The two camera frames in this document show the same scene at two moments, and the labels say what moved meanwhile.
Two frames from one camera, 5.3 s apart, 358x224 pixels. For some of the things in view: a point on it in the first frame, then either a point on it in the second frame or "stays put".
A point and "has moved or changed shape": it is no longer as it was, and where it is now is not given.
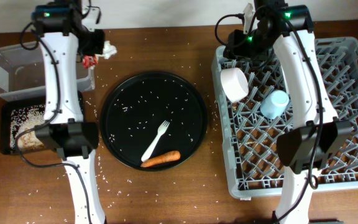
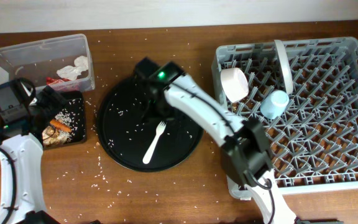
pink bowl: x=234 y=84 stays put
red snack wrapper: x=88 y=61 has moved or changed shape
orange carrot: x=169 y=157 has moved or changed shape
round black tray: x=133 y=112 stays put
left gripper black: x=99 y=50 to x=50 y=98
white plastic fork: x=154 y=140 stays put
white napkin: x=108 y=50 has moved or changed shape
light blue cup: x=275 y=104 stays put
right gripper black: x=235 y=45 to x=152 y=105
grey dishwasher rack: x=256 y=168 stays put
